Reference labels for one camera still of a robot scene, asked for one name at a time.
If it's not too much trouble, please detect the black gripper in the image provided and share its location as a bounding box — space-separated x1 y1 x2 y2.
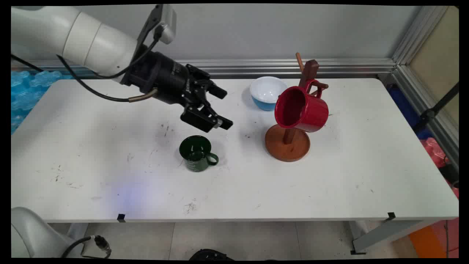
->
122 51 233 133

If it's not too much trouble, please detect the red ceramic mug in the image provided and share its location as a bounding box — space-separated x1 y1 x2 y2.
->
274 79 329 133

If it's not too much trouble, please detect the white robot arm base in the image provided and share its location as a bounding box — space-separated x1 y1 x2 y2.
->
11 207 85 259

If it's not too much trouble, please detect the dark green enamel mug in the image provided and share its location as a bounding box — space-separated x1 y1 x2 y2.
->
179 135 219 173

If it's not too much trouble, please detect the white and blue bowl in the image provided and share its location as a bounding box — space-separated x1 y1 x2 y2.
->
250 76 289 111

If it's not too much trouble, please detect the wooden mug tree stand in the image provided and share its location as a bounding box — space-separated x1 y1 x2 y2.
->
265 52 329 162

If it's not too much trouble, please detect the black object on floor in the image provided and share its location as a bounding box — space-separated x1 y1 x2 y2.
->
189 249 235 261

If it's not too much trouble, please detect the blue bubble wrap sheet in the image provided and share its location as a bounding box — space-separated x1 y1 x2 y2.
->
11 70 74 135

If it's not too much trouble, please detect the grey table leg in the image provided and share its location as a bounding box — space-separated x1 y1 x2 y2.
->
66 223 91 242
348 219 440 256

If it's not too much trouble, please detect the blue plastic sheet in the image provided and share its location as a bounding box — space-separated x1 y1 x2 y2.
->
387 85 433 140

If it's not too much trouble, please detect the black tripod pole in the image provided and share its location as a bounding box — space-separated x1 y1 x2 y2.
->
412 82 459 135

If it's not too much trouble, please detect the pink bubble wrap sheet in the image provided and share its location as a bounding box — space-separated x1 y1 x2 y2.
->
420 137 459 199

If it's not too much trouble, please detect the black box beside table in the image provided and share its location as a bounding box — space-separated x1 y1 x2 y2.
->
438 163 459 188

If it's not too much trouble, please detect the orange floor panel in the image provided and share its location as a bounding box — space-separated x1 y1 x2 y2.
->
408 218 459 259

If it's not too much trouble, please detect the black cable with metal fitting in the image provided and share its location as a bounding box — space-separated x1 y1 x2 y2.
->
56 54 159 103

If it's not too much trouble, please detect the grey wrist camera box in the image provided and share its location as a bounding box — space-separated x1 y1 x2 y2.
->
137 4 177 46

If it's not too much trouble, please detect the thin black camera cable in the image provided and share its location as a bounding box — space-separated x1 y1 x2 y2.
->
93 35 162 80

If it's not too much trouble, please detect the long horizontal aluminium frame rail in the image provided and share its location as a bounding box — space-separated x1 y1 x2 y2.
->
11 57 399 80

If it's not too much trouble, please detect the black cable with metal connector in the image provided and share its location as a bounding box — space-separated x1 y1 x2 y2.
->
60 235 112 259

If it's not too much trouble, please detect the black cable behind arm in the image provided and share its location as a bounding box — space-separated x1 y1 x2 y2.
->
11 54 45 73

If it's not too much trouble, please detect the aluminium side frame rail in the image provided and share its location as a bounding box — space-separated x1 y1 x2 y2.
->
390 64 459 170

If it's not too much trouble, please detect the upright aluminium frame post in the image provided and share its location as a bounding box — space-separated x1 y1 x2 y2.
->
391 5 450 67

